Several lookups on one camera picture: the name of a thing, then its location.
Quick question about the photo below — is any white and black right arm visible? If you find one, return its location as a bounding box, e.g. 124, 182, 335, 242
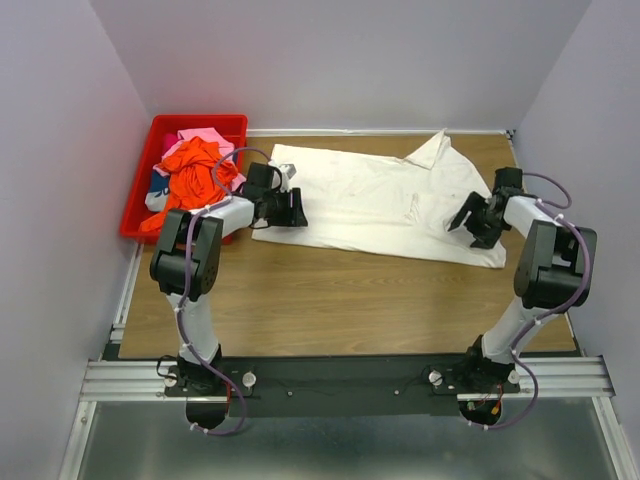
442, 167, 597, 393

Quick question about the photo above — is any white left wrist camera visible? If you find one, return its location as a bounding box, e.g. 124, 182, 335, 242
269, 161, 296, 192

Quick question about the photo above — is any blue and white garment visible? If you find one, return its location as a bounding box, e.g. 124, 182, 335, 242
145, 169, 170, 213

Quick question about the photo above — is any white t shirt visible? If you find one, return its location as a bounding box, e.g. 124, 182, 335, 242
252, 132, 506, 269

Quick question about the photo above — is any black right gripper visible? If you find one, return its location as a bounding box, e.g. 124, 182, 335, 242
449, 192, 507, 252

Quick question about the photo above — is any pink t shirt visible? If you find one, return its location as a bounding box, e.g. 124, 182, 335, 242
153, 127, 235, 176

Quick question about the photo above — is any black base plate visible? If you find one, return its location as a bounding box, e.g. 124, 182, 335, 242
156, 354, 520, 430

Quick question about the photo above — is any orange t shirt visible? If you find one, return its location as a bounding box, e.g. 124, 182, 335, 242
140, 155, 240, 233

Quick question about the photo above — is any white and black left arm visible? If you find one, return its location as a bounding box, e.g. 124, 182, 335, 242
150, 162, 308, 396

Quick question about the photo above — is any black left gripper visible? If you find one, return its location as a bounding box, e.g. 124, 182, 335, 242
262, 188, 307, 228

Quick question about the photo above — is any red plastic bin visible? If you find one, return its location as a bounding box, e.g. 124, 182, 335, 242
119, 114, 248, 244

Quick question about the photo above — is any aluminium frame rail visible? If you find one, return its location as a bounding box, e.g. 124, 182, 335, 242
59, 243, 164, 479

